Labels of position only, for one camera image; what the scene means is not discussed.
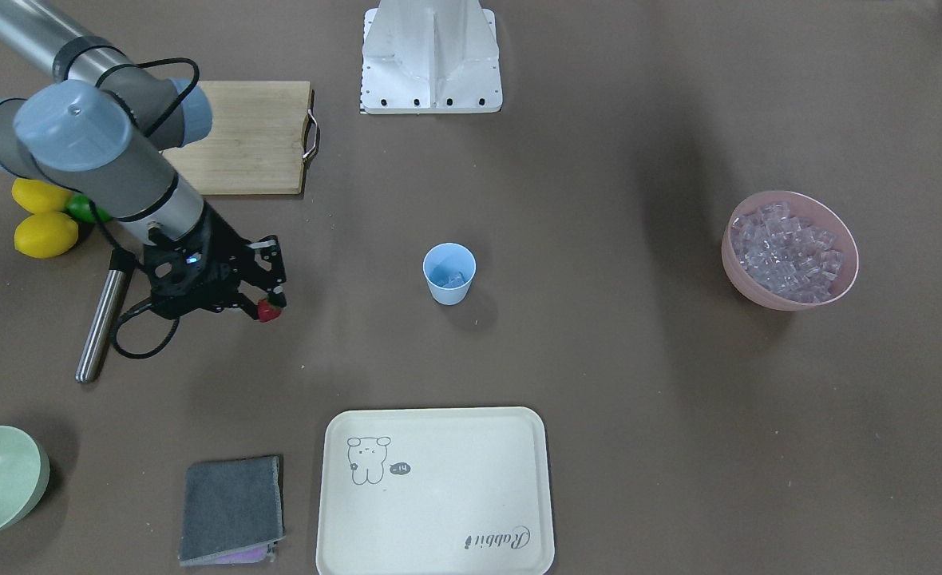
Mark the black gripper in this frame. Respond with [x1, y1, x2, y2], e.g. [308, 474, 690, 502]
[144, 204, 287, 320]

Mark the red strawberry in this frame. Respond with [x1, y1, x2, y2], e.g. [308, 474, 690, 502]
[256, 299, 283, 323]

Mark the steel muddler black tip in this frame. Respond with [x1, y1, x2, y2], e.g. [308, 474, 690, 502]
[74, 248, 135, 385]

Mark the clear ice cube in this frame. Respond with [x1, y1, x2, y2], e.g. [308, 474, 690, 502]
[432, 273, 450, 290]
[445, 272, 473, 290]

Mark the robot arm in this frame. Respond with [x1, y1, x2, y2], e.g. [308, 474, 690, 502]
[0, 1, 286, 323]

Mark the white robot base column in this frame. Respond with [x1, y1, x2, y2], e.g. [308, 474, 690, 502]
[359, 1, 504, 114]

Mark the light blue plastic cup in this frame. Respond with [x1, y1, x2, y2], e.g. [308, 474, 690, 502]
[422, 243, 477, 306]

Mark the pile of clear ice cubes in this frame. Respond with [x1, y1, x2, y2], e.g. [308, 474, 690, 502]
[730, 200, 845, 303]

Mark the wooden cutting board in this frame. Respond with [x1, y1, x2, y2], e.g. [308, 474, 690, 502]
[163, 81, 320, 196]

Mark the green lime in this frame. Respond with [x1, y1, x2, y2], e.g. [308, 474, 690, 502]
[65, 193, 113, 225]

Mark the grey folded cloth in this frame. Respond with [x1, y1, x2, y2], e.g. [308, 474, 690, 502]
[176, 455, 284, 567]

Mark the yellow lemon near scoop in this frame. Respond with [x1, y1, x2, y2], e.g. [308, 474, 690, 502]
[11, 178, 73, 215]

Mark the cream serving tray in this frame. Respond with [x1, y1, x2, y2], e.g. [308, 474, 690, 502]
[315, 406, 556, 574]

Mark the pink bowl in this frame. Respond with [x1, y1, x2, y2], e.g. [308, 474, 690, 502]
[721, 190, 861, 311]

